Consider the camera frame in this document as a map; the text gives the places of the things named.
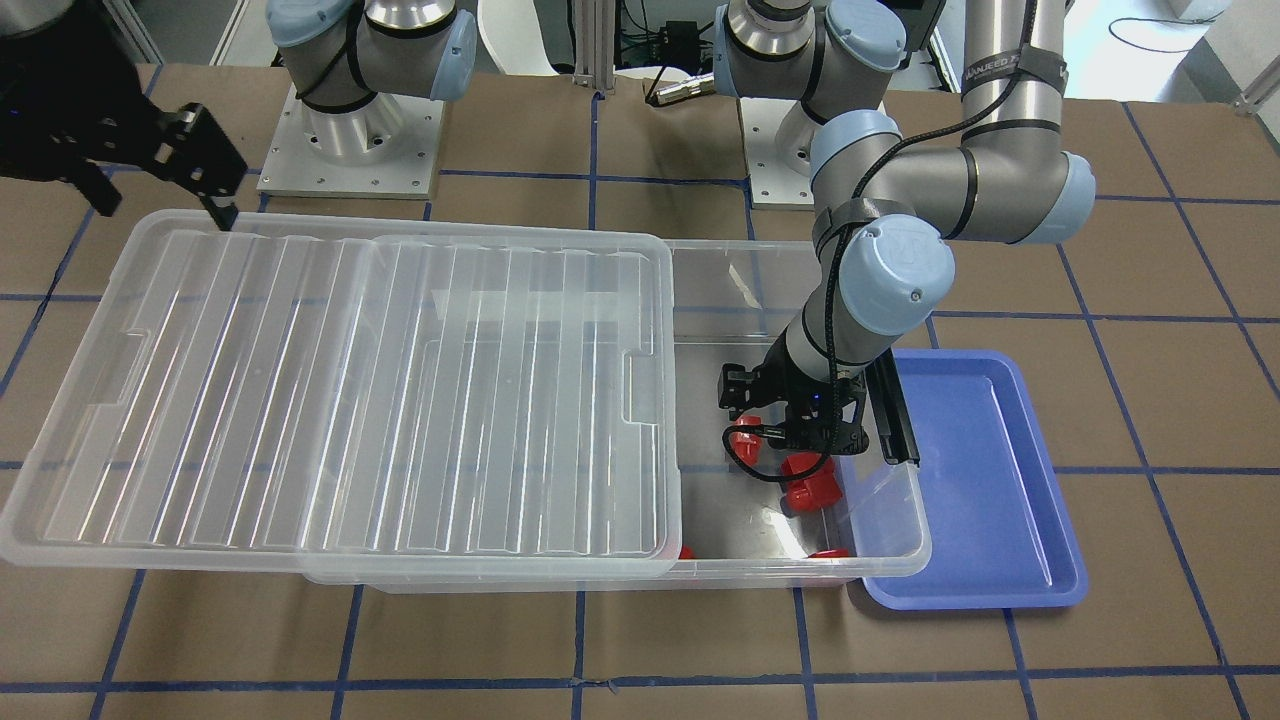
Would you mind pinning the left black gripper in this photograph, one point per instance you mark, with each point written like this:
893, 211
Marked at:
778, 385

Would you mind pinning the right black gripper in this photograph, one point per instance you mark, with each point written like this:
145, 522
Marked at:
40, 140

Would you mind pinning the clear plastic box lid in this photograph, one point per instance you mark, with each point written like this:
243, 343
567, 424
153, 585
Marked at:
366, 400

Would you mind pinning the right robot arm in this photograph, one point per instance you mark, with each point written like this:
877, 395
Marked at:
341, 54

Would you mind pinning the clear plastic storage box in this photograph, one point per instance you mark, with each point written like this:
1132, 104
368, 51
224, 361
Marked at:
762, 517

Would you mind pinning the blue plastic tray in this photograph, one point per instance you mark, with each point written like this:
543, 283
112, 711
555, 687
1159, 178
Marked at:
982, 515

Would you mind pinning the white chair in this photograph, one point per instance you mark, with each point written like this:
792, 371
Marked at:
511, 32

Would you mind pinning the black box latch handle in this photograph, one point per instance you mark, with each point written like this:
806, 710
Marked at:
893, 423

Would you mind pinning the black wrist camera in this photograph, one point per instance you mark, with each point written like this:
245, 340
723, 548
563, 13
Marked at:
736, 388

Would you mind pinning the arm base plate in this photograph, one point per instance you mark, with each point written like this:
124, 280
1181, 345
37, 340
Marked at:
776, 139
387, 150

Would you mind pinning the aluminium frame post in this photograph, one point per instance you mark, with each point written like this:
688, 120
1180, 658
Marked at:
594, 28

